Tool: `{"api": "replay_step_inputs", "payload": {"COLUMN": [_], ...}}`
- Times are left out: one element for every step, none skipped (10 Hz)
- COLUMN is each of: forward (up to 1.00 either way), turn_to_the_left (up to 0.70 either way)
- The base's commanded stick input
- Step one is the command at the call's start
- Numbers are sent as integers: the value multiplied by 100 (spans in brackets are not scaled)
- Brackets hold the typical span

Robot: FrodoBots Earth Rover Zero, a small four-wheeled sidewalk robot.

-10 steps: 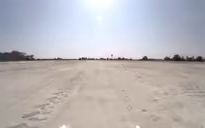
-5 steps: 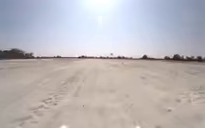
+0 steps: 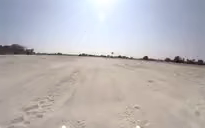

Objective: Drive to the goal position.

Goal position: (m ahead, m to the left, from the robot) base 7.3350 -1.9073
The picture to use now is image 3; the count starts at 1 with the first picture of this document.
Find distant row of trees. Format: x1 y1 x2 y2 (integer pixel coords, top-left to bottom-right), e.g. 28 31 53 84
36 51 205 67

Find distant buildings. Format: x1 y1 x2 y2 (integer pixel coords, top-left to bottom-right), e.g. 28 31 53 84
0 41 36 56

